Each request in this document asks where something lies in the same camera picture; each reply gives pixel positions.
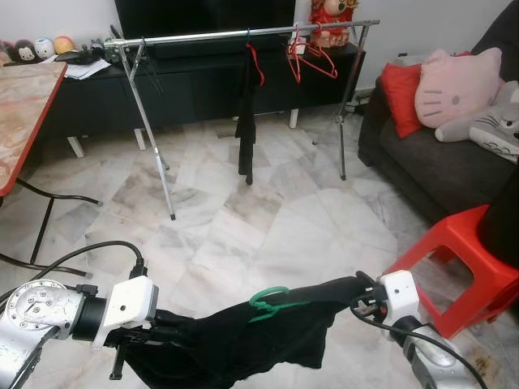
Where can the green plastic hanger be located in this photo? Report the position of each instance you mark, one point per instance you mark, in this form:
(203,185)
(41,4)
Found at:
(272,309)

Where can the plain black garment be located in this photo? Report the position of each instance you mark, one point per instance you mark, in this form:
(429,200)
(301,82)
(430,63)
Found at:
(243,348)

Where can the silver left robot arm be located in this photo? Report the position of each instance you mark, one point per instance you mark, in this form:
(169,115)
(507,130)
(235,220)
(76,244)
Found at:
(36,312)

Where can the blue plastic hanger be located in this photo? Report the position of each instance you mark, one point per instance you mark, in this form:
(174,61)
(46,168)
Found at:
(247,36)

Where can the red plastic stool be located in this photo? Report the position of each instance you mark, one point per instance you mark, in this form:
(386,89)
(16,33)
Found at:
(462,251)

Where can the dark grey fabric sofa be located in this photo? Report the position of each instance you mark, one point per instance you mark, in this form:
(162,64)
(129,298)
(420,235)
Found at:
(438,170)

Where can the black plastic bucket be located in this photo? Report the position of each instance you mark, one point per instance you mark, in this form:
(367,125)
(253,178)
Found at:
(503,223)

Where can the red cushion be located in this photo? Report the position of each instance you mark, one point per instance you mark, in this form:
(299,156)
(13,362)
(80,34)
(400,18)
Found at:
(401,97)

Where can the grey Totoro plush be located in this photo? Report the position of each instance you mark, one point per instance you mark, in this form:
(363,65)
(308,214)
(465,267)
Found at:
(495,130)

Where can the pink cat face pillow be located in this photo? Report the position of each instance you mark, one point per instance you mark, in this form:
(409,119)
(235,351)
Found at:
(458,89)

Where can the grey cloth bundle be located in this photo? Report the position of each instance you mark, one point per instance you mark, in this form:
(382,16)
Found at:
(409,58)

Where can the black television console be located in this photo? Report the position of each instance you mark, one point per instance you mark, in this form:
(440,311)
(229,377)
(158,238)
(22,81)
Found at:
(195,89)

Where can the white paper stack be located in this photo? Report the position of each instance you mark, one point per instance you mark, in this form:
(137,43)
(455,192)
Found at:
(85,70)

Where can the red laughing Buddha statue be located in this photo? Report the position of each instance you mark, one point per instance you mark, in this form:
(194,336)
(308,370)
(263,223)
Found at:
(332,20)

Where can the black soundbar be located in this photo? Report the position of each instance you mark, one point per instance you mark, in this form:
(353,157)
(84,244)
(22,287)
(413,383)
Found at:
(203,49)

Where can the steel clothes rack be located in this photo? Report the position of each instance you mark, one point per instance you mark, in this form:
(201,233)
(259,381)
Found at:
(243,32)

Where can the orange round plush toy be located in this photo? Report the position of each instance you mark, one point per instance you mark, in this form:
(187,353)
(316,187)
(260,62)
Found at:
(64,45)

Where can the white round plush toy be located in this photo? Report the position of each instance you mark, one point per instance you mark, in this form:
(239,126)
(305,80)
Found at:
(45,49)

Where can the black flat television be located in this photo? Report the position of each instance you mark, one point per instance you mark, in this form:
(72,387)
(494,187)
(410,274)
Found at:
(203,16)

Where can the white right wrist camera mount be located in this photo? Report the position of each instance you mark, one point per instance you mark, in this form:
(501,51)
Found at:
(400,293)

